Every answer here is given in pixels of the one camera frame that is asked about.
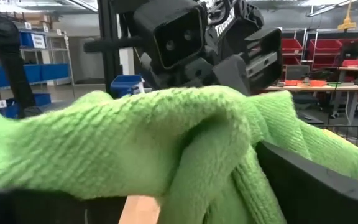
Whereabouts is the yellow hanging power outlet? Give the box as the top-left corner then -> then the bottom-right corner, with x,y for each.
337,0 -> 357,31

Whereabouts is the black wire basket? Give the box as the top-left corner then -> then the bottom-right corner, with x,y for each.
317,124 -> 358,187

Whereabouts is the blue bin with white label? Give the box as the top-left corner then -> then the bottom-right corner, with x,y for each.
19,30 -> 48,50

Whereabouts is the black metal rig frame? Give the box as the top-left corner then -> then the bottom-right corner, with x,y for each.
97,0 -> 123,96

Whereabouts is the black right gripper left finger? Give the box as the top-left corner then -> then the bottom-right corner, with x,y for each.
0,188 -> 127,224

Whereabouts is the green microfiber towel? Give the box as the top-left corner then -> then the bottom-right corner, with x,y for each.
0,85 -> 358,224

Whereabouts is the blue lidded bin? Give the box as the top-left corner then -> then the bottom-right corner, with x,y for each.
110,74 -> 145,99

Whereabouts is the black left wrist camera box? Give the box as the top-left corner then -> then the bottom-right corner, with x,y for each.
133,0 -> 208,70

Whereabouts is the small black monitor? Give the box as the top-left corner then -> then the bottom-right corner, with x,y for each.
340,40 -> 358,60

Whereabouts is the grey monitor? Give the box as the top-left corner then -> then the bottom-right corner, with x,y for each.
284,64 -> 311,81

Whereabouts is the long wooden workbench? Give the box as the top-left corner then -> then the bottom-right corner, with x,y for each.
264,83 -> 358,125

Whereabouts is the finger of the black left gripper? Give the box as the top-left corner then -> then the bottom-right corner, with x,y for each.
212,54 -> 252,96
139,52 -> 214,91

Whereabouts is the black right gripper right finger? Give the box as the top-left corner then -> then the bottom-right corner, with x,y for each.
255,141 -> 358,224

